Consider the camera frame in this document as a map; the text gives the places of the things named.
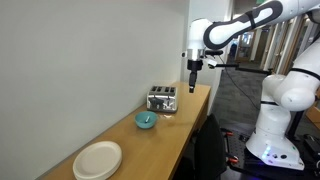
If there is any black cable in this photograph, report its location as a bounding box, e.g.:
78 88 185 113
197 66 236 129
218 54 263 113

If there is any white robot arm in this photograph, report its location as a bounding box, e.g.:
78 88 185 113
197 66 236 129
186 0 320 170

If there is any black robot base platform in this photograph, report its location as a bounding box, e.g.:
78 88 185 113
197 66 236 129
222 128 320 180

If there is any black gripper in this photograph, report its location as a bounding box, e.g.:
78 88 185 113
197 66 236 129
187 60 203 93

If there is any white plate stack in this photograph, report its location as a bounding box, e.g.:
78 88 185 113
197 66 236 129
73 141 122 180

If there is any black office chair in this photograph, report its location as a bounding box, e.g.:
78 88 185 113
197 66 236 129
172 114 226 180

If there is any teal bowl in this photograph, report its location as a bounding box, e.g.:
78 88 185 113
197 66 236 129
135 111 158 129

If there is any silver four-slot toaster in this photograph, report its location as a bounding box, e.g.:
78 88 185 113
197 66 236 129
147 86 178 113

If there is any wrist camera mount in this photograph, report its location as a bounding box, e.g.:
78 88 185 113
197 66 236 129
181 50 223 69

